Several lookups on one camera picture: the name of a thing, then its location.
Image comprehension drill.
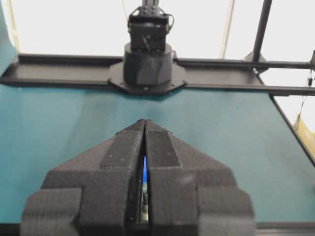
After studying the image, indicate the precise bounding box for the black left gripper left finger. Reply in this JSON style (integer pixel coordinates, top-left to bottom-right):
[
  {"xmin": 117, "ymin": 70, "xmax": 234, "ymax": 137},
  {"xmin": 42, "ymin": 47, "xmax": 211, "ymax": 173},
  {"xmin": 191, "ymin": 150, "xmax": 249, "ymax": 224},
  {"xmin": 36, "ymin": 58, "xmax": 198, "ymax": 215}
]
[{"xmin": 20, "ymin": 119, "xmax": 146, "ymax": 236}]

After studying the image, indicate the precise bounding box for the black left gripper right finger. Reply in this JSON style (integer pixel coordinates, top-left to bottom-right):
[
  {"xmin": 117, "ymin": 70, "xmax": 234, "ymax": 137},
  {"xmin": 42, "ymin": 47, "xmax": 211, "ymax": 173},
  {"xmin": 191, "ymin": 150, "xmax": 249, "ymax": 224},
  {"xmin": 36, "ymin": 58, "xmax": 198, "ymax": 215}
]
[{"xmin": 145, "ymin": 120, "xmax": 256, "ymax": 236}]

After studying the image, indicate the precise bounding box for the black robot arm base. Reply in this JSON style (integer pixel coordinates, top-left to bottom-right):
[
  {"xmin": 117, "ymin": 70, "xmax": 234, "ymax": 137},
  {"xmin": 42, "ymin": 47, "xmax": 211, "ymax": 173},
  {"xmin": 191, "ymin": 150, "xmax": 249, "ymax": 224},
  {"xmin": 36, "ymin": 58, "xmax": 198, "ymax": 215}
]
[{"xmin": 108, "ymin": 0, "xmax": 187, "ymax": 95}]

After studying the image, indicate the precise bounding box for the black aluminium frame rail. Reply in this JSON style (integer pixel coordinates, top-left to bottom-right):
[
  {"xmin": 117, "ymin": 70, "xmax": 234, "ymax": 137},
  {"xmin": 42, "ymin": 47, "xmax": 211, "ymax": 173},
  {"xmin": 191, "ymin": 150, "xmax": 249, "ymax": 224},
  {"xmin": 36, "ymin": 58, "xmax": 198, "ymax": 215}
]
[{"xmin": 0, "ymin": 54, "xmax": 315, "ymax": 96}]

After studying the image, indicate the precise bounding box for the black vertical frame post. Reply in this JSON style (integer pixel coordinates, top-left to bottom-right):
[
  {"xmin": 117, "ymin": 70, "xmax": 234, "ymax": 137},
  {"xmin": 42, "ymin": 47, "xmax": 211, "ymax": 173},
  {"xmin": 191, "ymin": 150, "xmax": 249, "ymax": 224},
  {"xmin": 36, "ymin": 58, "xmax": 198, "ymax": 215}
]
[{"xmin": 252, "ymin": 0, "xmax": 272, "ymax": 62}]

